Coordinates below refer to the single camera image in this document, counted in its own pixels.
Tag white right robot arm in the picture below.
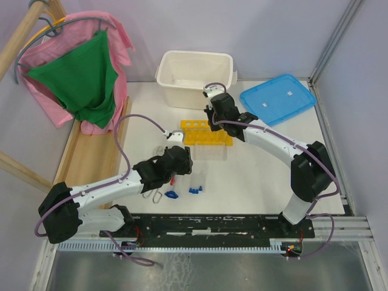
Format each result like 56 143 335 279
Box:
203 90 340 237

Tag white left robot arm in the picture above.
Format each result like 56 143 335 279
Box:
38 145 193 244

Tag small glass flask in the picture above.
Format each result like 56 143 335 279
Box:
154 146 165 156

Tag blue capped test tube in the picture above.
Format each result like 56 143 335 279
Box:
189 173 198 194

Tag yellow test tube rack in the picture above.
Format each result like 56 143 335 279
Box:
180 120 233 146

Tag metal crucible tongs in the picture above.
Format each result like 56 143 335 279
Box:
142 189 163 204

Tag white plastic storage bin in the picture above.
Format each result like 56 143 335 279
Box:
155 50 237 110

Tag blue plastic bin lid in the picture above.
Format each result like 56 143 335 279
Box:
239 74 316 127

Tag green shirt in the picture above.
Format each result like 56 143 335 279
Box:
26 30 118 128

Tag small green circuit board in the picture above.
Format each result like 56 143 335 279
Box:
287 244 303 255

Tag pink shirt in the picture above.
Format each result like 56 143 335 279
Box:
19 11 133 135

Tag grey clothes hanger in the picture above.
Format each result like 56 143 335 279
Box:
13 16 116 84

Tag yellow clothes hanger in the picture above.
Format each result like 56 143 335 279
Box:
23 11 65 49

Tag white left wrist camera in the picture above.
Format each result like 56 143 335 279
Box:
166 130 186 143

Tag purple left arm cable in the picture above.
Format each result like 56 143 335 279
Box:
34 113 170 267

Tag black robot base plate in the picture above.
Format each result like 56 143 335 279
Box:
112 213 315 248

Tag wooden clothes rack frame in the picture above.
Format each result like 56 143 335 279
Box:
1 1 128 193

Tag aluminium frame post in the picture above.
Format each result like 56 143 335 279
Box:
308 0 364 89

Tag grey slotted cable duct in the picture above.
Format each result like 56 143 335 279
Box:
57 238 286 254

